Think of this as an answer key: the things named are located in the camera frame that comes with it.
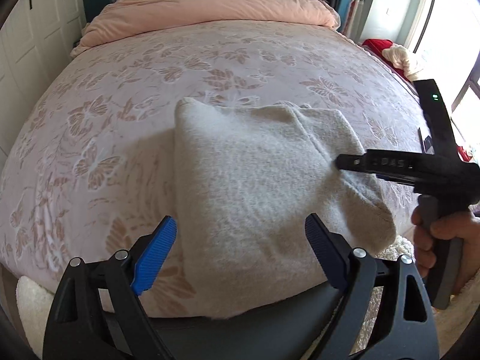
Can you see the pink duvet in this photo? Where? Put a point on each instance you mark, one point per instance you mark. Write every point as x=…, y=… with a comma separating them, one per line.
x=206, y=11

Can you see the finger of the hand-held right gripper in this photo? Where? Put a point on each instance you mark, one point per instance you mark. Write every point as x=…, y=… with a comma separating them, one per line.
x=397, y=178
x=375, y=163

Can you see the white wardrobe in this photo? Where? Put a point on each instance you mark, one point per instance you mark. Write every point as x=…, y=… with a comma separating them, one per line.
x=33, y=33

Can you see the bed with floral pink sheet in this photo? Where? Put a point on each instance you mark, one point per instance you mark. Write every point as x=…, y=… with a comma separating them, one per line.
x=112, y=82

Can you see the small red cloth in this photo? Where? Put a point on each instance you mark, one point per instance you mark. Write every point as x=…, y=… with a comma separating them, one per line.
x=467, y=154

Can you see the patterned curtain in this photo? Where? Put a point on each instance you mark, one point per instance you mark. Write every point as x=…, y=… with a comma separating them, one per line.
x=348, y=0

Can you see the window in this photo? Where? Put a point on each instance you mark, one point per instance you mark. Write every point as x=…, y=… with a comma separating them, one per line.
x=453, y=26

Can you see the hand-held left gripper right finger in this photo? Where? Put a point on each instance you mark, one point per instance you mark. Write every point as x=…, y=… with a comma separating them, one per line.
x=326, y=255

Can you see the bundled cream blanket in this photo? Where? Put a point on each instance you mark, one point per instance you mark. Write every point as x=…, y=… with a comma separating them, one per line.
x=403, y=60

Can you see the cream fluffy rug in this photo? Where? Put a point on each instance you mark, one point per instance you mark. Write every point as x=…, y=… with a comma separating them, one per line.
x=33, y=303

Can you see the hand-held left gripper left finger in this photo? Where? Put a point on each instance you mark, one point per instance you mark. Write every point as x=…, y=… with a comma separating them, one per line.
x=152, y=260

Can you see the cream sweater with black hearts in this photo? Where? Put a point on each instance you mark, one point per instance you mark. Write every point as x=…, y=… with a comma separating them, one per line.
x=255, y=195

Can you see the person's right forearm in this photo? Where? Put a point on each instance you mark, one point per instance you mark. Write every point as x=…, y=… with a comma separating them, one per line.
x=468, y=318

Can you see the person's right hand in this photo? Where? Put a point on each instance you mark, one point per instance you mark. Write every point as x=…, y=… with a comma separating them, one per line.
x=470, y=240

